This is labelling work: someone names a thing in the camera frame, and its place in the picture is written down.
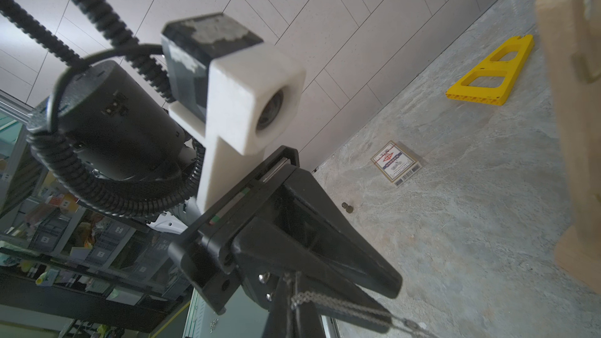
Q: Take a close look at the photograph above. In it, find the wooden jewelry display stand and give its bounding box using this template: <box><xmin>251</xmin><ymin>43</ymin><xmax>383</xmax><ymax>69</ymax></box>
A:
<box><xmin>535</xmin><ymin>0</ymin><xmax>600</xmax><ymax>293</ymax></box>

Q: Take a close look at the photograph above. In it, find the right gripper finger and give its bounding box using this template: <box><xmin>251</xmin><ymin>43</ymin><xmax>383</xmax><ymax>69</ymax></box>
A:
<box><xmin>262</xmin><ymin>272</ymin><xmax>326</xmax><ymax>338</ymax></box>

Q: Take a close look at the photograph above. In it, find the small card box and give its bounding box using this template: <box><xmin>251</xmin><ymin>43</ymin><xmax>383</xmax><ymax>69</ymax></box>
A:
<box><xmin>371</xmin><ymin>141</ymin><xmax>422</xmax><ymax>186</ymax></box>

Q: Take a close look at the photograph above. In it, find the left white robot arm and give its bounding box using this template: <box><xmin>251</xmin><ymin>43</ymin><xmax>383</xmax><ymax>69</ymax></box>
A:
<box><xmin>1</xmin><ymin>0</ymin><xmax>402</xmax><ymax>337</ymax></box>

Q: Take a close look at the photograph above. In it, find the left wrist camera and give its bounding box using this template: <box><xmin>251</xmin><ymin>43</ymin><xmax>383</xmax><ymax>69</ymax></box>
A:
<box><xmin>161</xmin><ymin>13</ymin><xmax>306</xmax><ymax>214</ymax></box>

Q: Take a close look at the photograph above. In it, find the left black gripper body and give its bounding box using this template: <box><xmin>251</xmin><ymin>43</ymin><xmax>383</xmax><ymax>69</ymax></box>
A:
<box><xmin>169</xmin><ymin>146</ymin><xmax>357</xmax><ymax>315</ymax></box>

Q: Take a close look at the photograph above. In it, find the yellow triangular plastic piece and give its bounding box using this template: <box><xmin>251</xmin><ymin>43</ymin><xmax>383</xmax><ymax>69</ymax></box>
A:
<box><xmin>445</xmin><ymin>34</ymin><xmax>535</xmax><ymax>106</ymax></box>

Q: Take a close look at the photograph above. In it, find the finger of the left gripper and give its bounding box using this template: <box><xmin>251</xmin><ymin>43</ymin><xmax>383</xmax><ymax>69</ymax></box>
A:
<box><xmin>232</xmin><ymin>215</ymin><xmax>402</xmax><ymax>333</ymax></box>

